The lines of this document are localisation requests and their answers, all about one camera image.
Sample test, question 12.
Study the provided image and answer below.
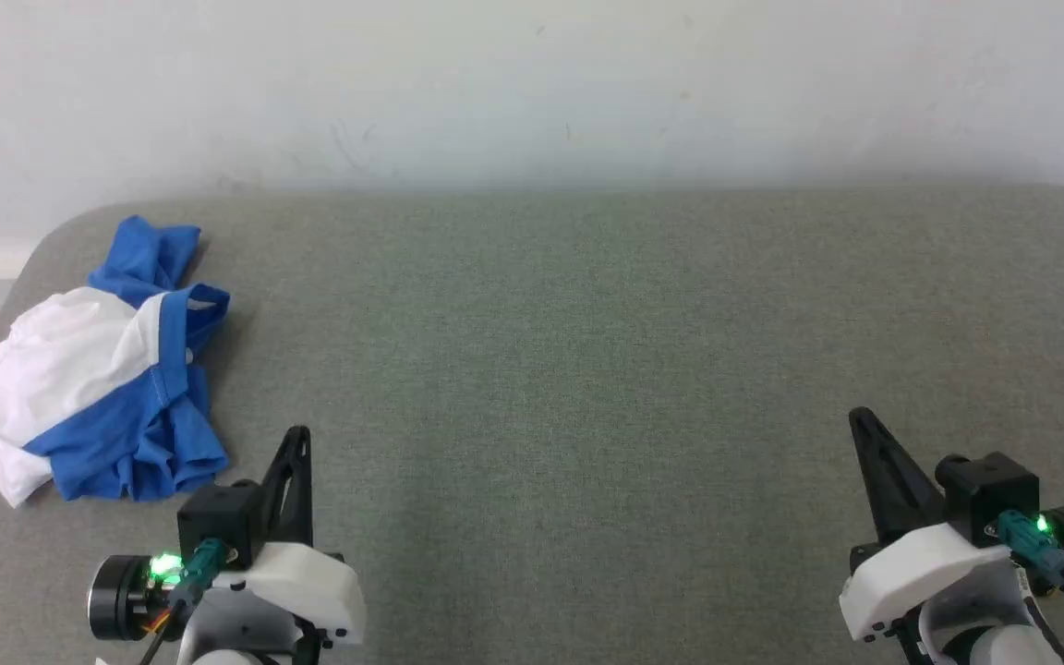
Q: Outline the left gripper black motor cylinder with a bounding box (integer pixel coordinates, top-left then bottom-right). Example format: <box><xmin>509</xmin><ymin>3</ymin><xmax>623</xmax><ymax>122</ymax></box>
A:
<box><xmin>89</xmin><ymin>552</ymin><xmax>184</xmax><ymax>641</ymax></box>

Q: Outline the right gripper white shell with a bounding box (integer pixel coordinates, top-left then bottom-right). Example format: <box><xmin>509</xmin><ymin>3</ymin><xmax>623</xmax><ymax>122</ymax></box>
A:
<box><xmin>839</xmin><ymin>406</ymin><xmax>1013</xmax><ymax>643</ymax></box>

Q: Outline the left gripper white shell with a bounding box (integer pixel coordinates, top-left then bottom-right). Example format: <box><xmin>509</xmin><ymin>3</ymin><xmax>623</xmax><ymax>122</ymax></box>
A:
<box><xmin>214</xmin><ymin>425</ymin><xmax>368</xmax><ymax>649</ymax></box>

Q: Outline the blue and white t-shirt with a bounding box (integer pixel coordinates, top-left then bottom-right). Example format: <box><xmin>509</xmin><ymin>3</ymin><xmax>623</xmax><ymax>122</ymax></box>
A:
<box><xmin>0</xmin><ymin>215</ymin><xmax>232</xmax><ymax>509</ymax></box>

